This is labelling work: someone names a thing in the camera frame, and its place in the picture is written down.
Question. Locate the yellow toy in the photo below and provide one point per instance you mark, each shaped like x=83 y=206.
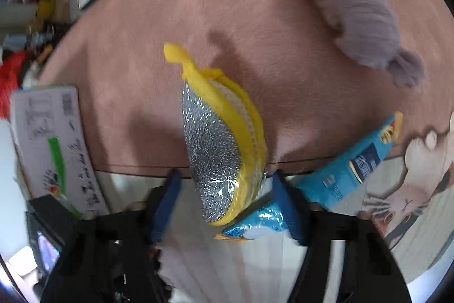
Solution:
x=45 y=8

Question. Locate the white cardboard box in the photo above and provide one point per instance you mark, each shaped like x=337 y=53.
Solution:
x=53 y=150

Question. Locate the pink round rug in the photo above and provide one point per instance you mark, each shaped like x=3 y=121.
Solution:
x=227 y=51

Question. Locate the yellow silver scrubbing sponge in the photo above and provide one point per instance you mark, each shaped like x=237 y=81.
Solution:
x=220 y=146

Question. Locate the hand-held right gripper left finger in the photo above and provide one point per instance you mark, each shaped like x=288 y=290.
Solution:
x=166 y=203

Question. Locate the red fluffy cloth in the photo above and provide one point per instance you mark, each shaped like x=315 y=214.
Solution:
x=10 y=83

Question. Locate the blue snack packet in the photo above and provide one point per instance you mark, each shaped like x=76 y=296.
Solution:
x=340 y=175

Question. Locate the cat print mat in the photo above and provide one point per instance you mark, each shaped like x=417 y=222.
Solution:
x=408 y=196

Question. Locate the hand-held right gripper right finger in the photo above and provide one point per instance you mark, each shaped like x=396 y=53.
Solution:
x=286 y=207

